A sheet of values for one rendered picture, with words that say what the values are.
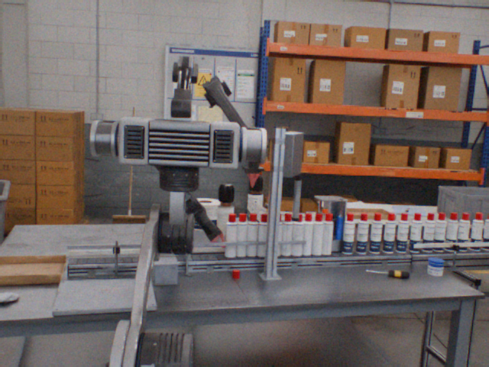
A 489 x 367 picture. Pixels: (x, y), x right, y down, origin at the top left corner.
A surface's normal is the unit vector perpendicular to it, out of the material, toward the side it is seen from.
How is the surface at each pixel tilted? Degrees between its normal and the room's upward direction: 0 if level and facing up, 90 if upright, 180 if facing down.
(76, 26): 90
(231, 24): 90
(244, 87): 90
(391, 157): 90
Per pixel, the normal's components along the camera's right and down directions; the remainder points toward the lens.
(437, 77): 0.05, 0.15
